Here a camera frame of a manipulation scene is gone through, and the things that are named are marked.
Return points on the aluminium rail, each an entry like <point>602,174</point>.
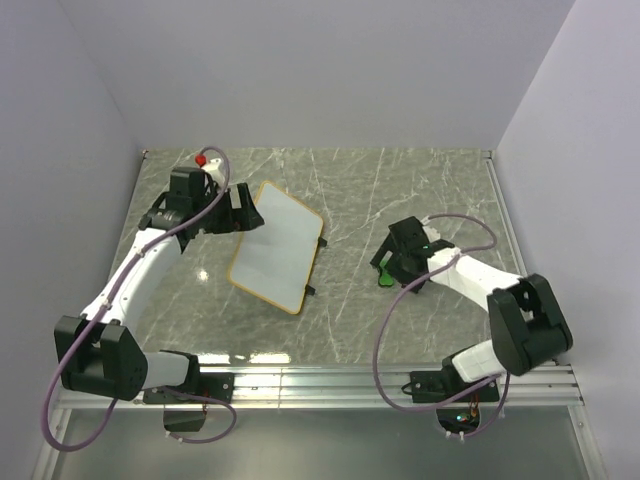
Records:
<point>508,254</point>
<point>342,386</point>

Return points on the aluminium front rail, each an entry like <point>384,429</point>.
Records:
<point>342,386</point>

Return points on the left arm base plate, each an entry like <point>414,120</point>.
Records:
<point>217,385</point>

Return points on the green whiteboard eraser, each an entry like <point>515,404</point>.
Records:
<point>385,279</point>

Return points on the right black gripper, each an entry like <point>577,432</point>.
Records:
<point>405,279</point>

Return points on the aluminium right rail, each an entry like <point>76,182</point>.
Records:
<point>508,254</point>

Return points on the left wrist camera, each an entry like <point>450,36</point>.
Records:
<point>215,167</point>

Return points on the wire whiteboard stand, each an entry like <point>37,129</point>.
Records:
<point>321,243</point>

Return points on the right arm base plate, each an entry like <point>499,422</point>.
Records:
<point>428,387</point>

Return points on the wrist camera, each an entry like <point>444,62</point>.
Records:
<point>215,167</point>
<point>430,231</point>

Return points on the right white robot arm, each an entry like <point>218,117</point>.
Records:
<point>527,325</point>

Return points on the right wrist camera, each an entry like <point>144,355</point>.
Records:
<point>430,231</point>

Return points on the yellow framed whiteboard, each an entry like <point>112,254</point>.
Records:
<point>274,262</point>

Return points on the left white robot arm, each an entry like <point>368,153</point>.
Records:
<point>97,351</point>

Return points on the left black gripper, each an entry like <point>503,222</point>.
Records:
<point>244,218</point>

